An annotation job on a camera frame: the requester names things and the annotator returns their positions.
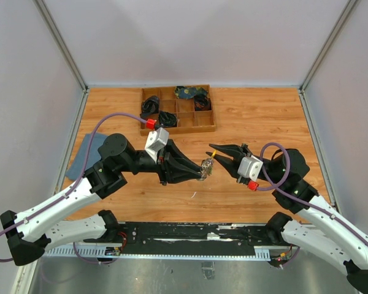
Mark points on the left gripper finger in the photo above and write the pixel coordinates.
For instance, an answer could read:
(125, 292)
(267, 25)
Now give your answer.
(180, 169)
(172, 148)

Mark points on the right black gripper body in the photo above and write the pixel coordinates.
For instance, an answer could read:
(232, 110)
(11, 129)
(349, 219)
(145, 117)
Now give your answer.
(248, 152)

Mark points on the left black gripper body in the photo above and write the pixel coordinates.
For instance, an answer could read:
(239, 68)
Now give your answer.
(161, 158)

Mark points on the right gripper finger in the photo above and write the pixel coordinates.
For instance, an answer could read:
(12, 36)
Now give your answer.
(233, 151)
(230, 163)

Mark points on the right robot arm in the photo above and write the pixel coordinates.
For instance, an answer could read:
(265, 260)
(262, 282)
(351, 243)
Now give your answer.
(282, 171)

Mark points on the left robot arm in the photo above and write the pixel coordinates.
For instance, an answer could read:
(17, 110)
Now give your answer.
(31, 233)

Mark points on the dark rolled tie centre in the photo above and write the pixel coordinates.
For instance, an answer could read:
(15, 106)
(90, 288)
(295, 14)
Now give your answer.
(167, 120)

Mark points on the dark rolled tie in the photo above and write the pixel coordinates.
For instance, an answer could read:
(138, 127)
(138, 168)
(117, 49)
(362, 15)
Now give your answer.
(149, 107)
(202, 103)
(167, 120)

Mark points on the wooden compartment tray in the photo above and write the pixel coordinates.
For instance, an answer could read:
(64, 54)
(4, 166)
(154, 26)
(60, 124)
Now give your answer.
(189, 120)

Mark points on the dark rolled tie left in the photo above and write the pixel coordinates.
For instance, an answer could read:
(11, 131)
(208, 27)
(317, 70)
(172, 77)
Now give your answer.
(149, 107)

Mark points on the dark rolled tie right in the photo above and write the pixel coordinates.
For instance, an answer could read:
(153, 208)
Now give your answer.
(202, 103)

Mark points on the blue yellow patterned tie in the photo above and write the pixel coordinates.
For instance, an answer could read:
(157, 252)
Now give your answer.
(189, 92)

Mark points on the blue folded cloth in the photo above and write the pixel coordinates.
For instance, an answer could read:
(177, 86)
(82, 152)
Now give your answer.
(74, 171)

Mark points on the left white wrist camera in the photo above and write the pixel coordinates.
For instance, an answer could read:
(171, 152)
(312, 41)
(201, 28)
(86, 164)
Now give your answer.
(156, 140)

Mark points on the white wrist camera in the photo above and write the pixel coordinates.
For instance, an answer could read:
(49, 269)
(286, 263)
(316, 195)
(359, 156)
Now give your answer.
(156, 140)
(253, 185)

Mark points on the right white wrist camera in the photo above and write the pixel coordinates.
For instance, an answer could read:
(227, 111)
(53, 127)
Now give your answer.
(253, 185)

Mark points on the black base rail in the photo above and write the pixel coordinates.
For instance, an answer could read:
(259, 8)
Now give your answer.
(137, 232)

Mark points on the grey slotted cable duct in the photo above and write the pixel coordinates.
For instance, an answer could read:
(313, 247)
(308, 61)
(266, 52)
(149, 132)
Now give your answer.
(180, 250)

